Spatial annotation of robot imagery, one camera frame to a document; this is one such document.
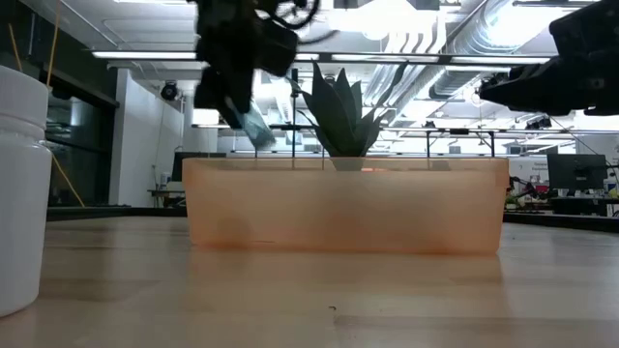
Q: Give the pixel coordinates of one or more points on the small background side table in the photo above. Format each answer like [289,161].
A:
[167,195]

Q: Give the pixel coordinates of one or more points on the small white plant pot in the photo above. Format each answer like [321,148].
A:
[347,164]

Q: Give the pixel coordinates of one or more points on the black metal frame table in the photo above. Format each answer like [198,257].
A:
[459,131]

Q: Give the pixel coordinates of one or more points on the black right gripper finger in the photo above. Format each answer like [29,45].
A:
[529,72]
[524,94]

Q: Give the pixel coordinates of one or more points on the large white pill bottle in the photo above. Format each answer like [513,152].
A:
[21,203]

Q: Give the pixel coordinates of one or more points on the black office desk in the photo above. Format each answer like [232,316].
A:
[582,203]

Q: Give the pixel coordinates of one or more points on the orange translucent plastic basket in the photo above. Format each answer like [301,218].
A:
[345,210]

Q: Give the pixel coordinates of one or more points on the teal translucent pill bottle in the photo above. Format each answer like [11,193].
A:
[254,128]

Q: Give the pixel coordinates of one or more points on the black computer monitor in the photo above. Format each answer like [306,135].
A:
[576,171]
[198,164]

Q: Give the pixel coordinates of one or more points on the black dome security camera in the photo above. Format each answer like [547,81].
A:
[170,91]

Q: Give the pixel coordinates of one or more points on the green agave plant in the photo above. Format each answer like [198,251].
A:
[338,116]

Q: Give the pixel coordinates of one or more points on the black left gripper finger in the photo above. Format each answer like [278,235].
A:
[238,96]
[208,89]

